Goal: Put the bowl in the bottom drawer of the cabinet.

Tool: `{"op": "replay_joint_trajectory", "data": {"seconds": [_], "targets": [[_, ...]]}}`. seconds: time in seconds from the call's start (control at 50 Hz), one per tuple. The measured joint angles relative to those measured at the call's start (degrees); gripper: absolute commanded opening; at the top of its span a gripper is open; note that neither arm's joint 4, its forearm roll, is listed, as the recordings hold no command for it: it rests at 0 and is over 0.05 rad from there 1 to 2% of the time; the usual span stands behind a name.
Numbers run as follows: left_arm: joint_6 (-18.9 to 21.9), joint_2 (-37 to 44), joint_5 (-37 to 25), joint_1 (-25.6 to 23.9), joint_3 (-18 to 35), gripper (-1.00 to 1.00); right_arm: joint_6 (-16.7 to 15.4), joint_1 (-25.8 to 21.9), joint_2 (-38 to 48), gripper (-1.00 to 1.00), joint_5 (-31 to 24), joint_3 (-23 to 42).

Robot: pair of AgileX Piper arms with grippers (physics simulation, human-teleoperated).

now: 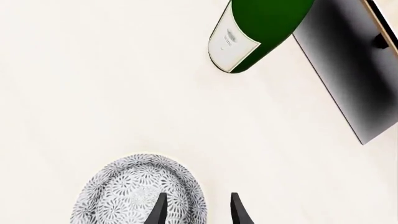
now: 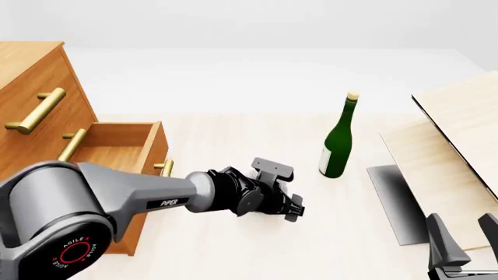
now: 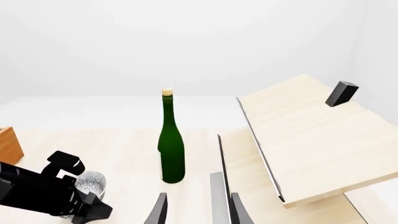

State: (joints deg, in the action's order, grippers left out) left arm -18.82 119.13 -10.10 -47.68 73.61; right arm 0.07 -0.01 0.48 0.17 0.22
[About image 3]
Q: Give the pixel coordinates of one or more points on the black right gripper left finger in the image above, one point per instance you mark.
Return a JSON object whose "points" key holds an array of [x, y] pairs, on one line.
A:
{"points": [[158, 210]]}

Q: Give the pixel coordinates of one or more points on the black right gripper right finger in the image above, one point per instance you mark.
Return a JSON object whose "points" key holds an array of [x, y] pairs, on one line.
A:
{"points": [[241, 211]]}

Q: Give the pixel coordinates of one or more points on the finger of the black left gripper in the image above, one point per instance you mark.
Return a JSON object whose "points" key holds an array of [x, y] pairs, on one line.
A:
{"points": [[93, 210]]}

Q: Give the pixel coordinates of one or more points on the wooden cabinet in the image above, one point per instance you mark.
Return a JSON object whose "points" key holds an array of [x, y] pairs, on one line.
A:
{"points": [[9, 145]]}

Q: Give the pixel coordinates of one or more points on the green wine bottle with cork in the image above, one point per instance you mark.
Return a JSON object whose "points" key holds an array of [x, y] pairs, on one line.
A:
{"points": [[171, 151]]}

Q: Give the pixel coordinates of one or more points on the pale wooden wine rack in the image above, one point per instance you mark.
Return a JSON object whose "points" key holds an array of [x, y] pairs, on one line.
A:
{"points": [[311, 140]]}

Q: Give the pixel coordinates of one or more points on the black block on rack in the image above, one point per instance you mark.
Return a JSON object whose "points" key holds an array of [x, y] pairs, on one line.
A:
{"points": [[341, 93]]}

